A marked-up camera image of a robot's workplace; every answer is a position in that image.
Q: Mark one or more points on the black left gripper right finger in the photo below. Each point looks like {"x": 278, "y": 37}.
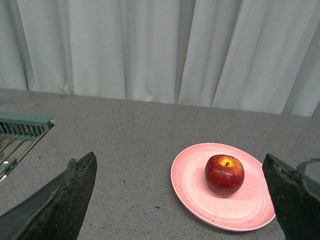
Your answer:
{"x": 295, "y": 198}

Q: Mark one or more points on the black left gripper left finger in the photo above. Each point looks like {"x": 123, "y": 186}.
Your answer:
{"x": 57, "y": 210}

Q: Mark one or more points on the red apple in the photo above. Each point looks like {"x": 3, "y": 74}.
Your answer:
{"x": 224, "y": 174}

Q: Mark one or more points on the pink plate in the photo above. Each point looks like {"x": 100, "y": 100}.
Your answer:
{"x": 250, "y": 208}

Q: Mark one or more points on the grey metal rack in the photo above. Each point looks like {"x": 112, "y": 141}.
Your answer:
{"x": 19, "y": 132}

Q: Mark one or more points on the white curtain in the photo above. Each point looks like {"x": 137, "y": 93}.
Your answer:
{"x": 251, "y": 55}

